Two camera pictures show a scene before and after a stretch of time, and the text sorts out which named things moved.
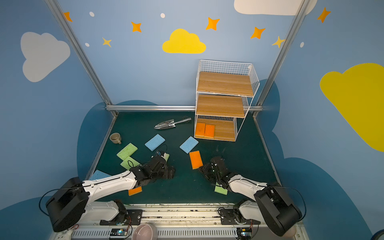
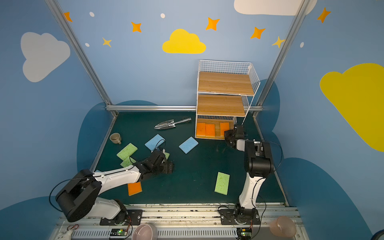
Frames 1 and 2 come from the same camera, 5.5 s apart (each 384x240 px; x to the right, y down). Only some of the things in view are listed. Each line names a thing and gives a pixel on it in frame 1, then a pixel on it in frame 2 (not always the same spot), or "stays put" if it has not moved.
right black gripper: (212, 169) → (232, 138)
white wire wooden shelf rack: (224, 91) stays put
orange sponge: (134, 191) stays put
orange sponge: (200, 128) stays put
